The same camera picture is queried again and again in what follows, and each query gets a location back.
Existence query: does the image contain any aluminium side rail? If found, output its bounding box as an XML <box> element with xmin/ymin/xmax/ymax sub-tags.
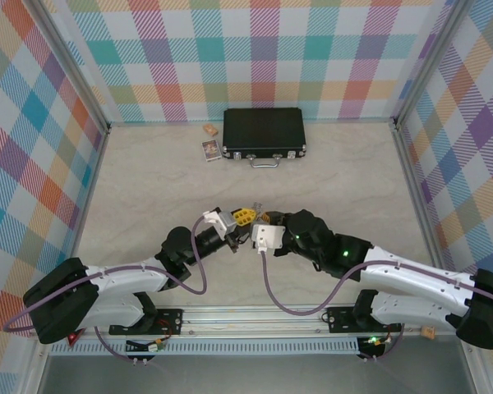
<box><xmin>392</xmin><ymin>125</ymin><xmax>490</xmax><ymax>394</ymax></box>
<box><xmin>32</xmin><ymin>126</ymin><xmax>112</xmax><ymax>394</ymax></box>

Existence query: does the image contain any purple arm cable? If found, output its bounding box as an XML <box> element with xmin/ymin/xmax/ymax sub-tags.
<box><xmin>260</xmin><ymin>250</ymin><xmax>493</xmax><ymax>317</ymax></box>
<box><xmin>2</xmin><ymin>213</ymin><xmax>210</xmax><ymax>333</ymax></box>

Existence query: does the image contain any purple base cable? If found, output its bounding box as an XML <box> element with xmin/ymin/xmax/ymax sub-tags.
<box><xmin>358</xmin><ymin>323</ymin><xmax>408</xmax><ymax>364</ymax></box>
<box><xmin>94</xmin><ymin>328</ymin><xmax>149</xmax><ymax>365</ymax></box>

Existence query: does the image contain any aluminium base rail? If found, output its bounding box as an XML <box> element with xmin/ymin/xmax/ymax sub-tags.
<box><xmin>108</xmin><ymin>305</ymin><xmax>395</xmax><ymax>337</ymax></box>

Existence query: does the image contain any aluminium frame post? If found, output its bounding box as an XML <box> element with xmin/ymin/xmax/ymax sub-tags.
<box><xmin>24</xmin><ymin>0</ymin><xmax>112</xmax><ymax>135</ymax></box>
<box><xmin>392</xmin><ymin>0</ymin><xmax>476</xmax><ymax>131</ymax></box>

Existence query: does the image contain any grey metal panel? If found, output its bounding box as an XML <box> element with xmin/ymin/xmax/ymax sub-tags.
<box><xmin>39</xmin><ymin>353</ymin><xmax>477</xmax><ymax>394</ymax></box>

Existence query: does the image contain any small colourful card box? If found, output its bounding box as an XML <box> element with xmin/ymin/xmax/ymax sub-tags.
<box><xmin>200</xmin><ymin>140</ymin><xmax>223</xmax><ymax>163</ymax></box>

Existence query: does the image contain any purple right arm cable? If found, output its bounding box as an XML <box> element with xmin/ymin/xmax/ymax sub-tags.
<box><xmin>260</xmin><ymin>250</ymin><xmax>493</xmax><ymax>317</ymax></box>

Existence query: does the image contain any white slotted cable duct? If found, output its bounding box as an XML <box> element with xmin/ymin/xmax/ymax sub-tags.
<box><xmin>50</xmin><ymin>337</ymin><xmax>362</xmax><ymax>355</ymax></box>

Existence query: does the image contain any black case with metal handle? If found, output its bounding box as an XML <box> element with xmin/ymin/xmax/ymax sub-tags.
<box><xmin>222</xmin><ymin>107</ymin><xmax>307</xmax><ymax>170</ymax></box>

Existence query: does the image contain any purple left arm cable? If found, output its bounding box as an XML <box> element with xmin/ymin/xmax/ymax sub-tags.
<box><xmin>2</xmin><ymin>213</ymin><xmax>210</xmax><ymax>333</ymax></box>

